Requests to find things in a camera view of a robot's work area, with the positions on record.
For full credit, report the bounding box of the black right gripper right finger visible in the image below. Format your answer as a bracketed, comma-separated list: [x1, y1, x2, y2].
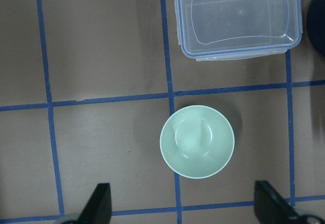
[254, 180, 302, 224]

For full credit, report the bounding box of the green bowl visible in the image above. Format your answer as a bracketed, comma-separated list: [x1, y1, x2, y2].
[159, 105, 235, 179]

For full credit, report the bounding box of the dark round object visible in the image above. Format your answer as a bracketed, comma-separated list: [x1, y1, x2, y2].
[306, 0, 324, 56]

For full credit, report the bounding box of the clear plastic container blue rim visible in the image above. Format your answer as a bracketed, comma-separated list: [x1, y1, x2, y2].
[174, 0, 303, 61]

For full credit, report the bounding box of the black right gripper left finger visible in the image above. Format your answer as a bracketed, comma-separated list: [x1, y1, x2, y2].
[77, 183, 112, 224]

